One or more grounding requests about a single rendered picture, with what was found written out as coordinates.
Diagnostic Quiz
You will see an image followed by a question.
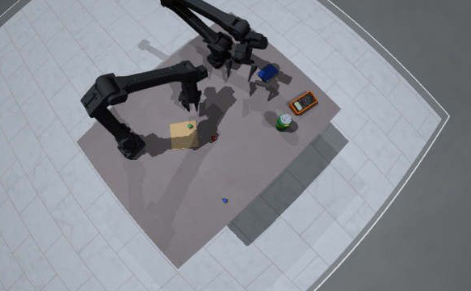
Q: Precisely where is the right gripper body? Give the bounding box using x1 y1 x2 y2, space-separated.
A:
179 84 202 103

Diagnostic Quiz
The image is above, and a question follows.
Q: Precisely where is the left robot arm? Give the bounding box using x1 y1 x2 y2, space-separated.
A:
160 0 268 68

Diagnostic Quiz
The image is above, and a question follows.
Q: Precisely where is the tan square mat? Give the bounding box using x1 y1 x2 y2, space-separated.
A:
170 120 199 150

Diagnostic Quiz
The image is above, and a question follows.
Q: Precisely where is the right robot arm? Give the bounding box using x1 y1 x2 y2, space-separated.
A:
80 61 208 158

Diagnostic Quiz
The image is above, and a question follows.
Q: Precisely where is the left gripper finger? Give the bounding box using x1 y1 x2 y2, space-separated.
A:
225 61 233 78
248 66 257 82

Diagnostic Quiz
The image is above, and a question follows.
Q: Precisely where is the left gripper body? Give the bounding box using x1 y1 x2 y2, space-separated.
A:
226 56 257 67

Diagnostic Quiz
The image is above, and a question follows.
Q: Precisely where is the green and yellow soda can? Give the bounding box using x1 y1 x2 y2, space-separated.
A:
275 113 292 132

